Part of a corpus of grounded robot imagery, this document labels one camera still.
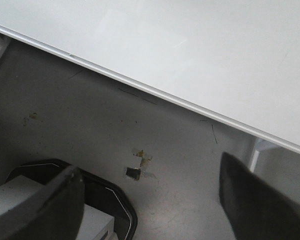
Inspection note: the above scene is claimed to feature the black and grey robot base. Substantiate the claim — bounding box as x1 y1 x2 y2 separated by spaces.
0 159 138 240

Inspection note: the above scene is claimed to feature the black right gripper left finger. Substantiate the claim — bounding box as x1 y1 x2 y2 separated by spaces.
0 166 85 240

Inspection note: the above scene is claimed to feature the white whiteboard stand leg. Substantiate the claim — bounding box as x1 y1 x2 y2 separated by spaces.
248 137 280 173

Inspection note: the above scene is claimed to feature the white whiteboard with aluminium frame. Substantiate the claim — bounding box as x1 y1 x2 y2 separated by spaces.
0 0 300 154

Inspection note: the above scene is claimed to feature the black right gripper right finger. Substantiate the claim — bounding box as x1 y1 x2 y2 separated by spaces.
219 152 300 240

